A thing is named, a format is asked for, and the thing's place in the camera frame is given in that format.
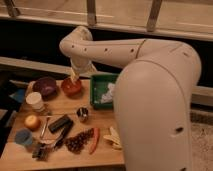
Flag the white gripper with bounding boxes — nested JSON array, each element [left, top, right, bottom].
[[70, 56, 97, 83]]

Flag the red bowl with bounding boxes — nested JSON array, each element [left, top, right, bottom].
[[61, 78, 82, 97]]

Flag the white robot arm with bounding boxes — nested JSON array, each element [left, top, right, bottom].
[[59, 26, 201, 171]]

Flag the green plastic tray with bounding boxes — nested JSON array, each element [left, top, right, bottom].
[[90, 74, 118, 110]]

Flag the purple bowl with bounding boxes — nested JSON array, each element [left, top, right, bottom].
[[33, 77, 57, 97]]

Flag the small metal cup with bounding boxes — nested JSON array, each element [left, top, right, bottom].
[[77, 107, 89, 122]]

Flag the crumpled clear plastic wrap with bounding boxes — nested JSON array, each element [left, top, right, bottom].
[[100, 83, 115, 104]]

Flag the white cup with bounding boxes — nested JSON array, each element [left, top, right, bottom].
[[26, 92, 45, 112]]

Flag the black rectangular block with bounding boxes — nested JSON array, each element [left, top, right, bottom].
[[48, 115, 71, 133]]

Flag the metal spoon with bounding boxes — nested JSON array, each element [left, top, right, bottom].
[[40, 116, 51, 139]]

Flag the blue cloth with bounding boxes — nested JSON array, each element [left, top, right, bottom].
[[10, 89, 26, 103]]

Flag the red chili pepper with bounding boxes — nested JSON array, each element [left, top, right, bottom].
[[89, 127, 100, 154]]

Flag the orange fruit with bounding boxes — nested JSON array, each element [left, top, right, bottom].
[[24, 115, 40, 131]]

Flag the bunch of dark grapes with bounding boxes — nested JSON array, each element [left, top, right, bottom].
[[65, 129, 94, 153]]

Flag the black chair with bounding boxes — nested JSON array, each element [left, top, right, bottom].
[[0, 71, 21, 156]]

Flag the peeled banana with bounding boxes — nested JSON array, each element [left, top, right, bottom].
[[103, 127, 122, 150]]

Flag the blue cup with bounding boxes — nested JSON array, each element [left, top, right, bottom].
[[14, 129, 33, 147]]

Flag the dark brush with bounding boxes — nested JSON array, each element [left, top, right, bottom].
[[32, 142, 48, 160]]

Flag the black handled tongs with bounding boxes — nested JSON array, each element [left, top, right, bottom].
[[53, 121, 73, 149]]

